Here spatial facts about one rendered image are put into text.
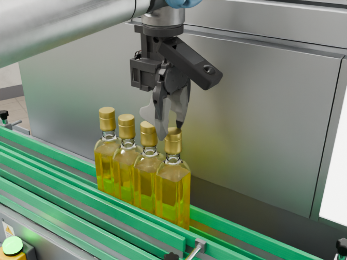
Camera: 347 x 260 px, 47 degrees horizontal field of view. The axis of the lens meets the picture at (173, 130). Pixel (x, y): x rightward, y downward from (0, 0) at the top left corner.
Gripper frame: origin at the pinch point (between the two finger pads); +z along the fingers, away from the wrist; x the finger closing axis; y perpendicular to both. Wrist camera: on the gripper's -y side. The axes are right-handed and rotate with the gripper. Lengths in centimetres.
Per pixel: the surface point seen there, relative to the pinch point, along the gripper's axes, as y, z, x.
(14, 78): 292, 97, -153
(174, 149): -1.1, 3.4, 1.2
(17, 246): 31.1, 31.7, 19.4
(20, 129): 73, 27, -13
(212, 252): -12.1, 21.6, 4.1
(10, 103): 283, 116, -139
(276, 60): -14.4, -13.3, -12.1
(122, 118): 11.6, 0.2, 1.6
